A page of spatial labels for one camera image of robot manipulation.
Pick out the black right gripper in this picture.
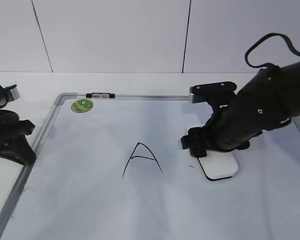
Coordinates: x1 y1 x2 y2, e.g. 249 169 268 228
180 92 263 158

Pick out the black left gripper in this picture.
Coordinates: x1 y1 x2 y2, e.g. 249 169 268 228
0 110 37 165

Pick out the white rectangular board eraser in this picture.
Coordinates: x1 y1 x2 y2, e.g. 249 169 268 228
189 149 239 182

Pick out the white board with aluminium frame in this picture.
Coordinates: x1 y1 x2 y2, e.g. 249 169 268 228
0 93 300 240

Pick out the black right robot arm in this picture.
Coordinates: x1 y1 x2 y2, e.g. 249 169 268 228
180 62 300 158

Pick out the black and silver hanger clip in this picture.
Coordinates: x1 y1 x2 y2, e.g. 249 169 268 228
85 92 116 99

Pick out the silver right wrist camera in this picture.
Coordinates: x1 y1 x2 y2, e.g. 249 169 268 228
189 81 237 104

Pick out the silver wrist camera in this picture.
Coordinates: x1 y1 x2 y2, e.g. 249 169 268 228
4 84 20 102
189 81 237 104

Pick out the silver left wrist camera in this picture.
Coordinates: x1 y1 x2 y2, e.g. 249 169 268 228
4 84 20 102

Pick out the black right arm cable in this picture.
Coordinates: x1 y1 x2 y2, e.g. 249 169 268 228
244 32 300 69

